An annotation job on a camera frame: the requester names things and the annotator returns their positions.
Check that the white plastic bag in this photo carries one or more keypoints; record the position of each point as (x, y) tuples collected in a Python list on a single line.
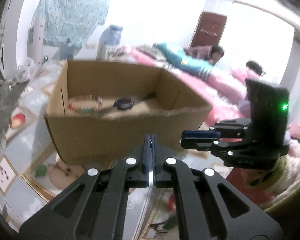
[(26, 71)]

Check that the dark blue wrist watch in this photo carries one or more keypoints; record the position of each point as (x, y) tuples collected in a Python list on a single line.
[(123, 104)]

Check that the dark red wooden door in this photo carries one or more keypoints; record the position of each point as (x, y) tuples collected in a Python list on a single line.
[(209, 29)]

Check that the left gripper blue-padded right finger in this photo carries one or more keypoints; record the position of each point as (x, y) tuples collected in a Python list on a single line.
[(172, 173)]

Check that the blue water jug on dispenser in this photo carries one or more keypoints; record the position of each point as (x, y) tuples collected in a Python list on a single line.
[(113, 37)]

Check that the white paper roll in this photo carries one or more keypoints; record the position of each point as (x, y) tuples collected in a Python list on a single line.
[(37, 43)]

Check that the person under pink blanket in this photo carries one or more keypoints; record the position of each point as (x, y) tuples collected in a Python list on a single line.
[(255, 67)]

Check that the brown cardboard box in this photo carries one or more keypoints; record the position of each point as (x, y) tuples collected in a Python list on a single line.
[(81, 135)]

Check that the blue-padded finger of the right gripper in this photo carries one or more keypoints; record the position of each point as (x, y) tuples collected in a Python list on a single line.
[(200, 134), (198, 144)]

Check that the teal floral hanging cloth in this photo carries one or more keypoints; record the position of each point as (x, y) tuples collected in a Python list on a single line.
[(71, 21)]

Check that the white water dispenser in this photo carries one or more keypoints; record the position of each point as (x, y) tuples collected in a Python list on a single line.
[(106, 52)]

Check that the person in maroon jacket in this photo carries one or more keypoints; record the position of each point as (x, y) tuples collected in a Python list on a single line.
[(211, 54)]

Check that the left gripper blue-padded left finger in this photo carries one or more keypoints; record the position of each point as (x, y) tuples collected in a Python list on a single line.
[(122, 203)]

